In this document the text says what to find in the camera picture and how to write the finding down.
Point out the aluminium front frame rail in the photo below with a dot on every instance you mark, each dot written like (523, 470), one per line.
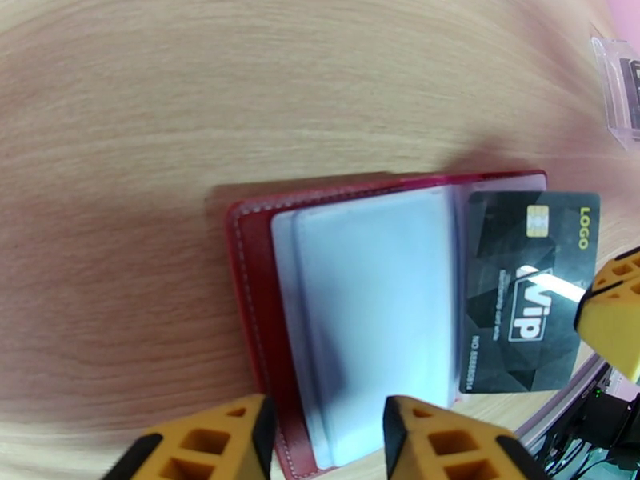
(560, 403)

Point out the clear plastic card box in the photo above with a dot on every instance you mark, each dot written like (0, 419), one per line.
(612, 88)

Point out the black VIP credit card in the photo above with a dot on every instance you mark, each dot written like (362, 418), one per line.
(510, 253)
(634, 88)

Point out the red leather card holder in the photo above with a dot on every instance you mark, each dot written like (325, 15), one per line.
(370, 303)

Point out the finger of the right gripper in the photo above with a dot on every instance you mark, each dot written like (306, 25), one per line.
(615, 323)

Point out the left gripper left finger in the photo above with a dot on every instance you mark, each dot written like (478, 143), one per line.
(210, 443)

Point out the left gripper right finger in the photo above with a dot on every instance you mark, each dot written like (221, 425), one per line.
(450, 448)

